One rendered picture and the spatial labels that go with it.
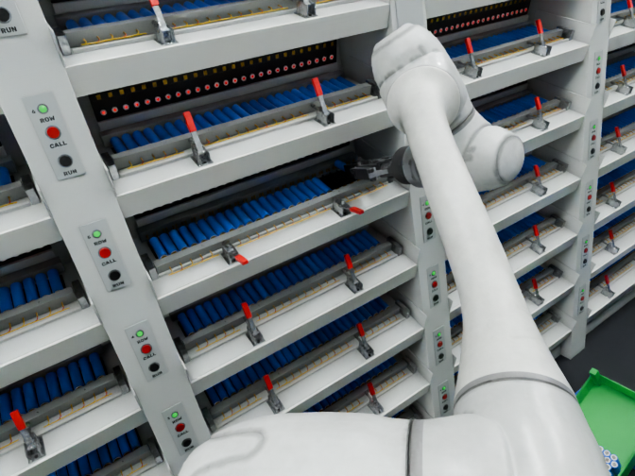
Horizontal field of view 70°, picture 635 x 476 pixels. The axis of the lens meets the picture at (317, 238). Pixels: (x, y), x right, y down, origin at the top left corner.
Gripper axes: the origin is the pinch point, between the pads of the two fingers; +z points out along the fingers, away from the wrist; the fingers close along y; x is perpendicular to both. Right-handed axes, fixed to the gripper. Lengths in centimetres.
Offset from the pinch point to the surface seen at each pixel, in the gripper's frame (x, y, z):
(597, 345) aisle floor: 101, -94, 12
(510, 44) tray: -17, -54, -2
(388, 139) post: -4.1, -9.4, -1.0
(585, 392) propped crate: 92, -56, -7
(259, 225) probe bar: 3.6, 27.1, -0.4
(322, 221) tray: 7.6, 13.9, -2.4
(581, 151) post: 19, -79, -1
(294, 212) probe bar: 3.7, 18.8, -0.5
